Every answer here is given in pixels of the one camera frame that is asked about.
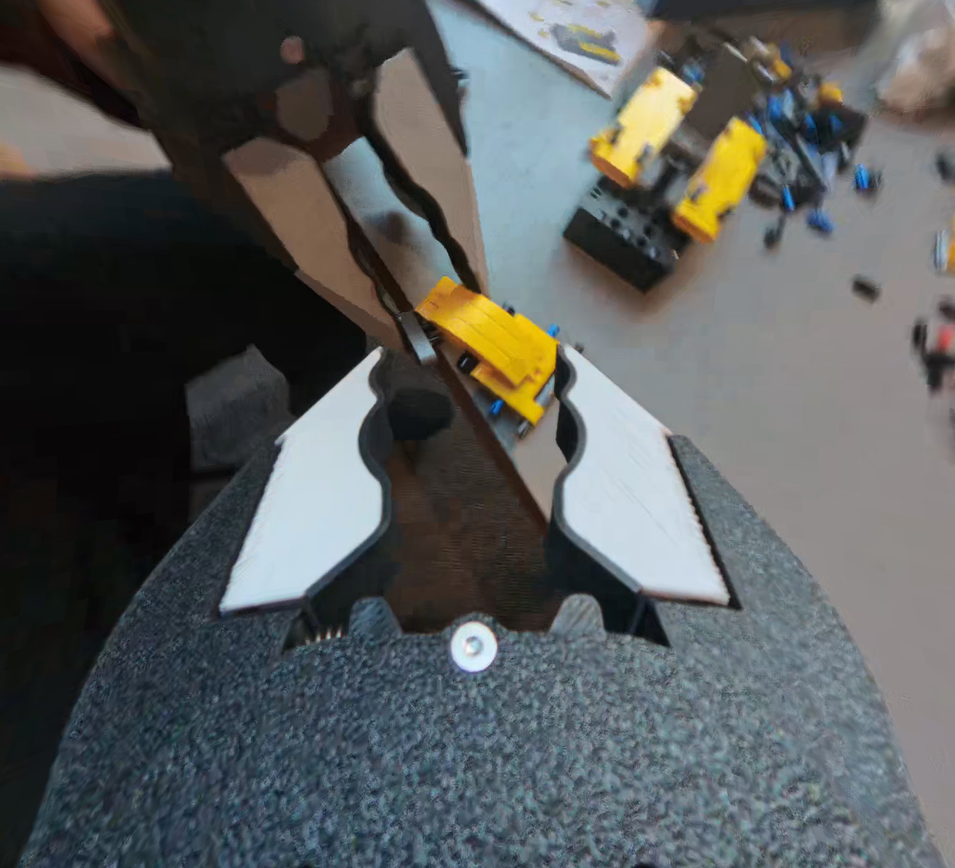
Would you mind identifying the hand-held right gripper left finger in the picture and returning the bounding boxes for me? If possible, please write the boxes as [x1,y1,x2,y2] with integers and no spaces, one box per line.
[220,349,398,618]

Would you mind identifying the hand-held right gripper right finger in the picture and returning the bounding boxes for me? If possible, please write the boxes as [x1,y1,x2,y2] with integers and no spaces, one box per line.
[550,346,737,612]

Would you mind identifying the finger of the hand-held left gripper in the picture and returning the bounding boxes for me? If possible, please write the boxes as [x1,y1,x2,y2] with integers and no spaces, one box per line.
[221,137,416,357]
[363,51,490,297]

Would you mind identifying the small grey pin beam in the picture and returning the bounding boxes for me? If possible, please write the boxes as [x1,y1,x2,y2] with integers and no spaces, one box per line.
[394,307,444,369]

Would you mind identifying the yellow brick panel piece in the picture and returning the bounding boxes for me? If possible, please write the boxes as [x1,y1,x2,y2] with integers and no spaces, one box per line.
[414,276,564,432]

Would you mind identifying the yellow black brick vehicle model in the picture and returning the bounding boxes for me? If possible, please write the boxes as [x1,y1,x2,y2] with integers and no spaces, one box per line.
[563,40,771,293]

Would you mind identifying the grey desk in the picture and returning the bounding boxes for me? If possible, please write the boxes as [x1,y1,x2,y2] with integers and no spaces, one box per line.
[321,0,955,868]

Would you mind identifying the person's black trousers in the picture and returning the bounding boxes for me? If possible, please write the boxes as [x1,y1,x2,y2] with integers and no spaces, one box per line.
[0,167,359,809]

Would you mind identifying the bag of red black parts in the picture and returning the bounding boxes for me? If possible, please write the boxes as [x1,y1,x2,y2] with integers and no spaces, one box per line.
[911,294,955,394]

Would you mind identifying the pile of small bricks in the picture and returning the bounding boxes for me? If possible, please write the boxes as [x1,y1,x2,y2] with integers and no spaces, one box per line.
[744,33,884,254]

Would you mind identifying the clear plastic bag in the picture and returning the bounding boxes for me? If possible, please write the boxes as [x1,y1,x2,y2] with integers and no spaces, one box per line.
[878,0,955,120]

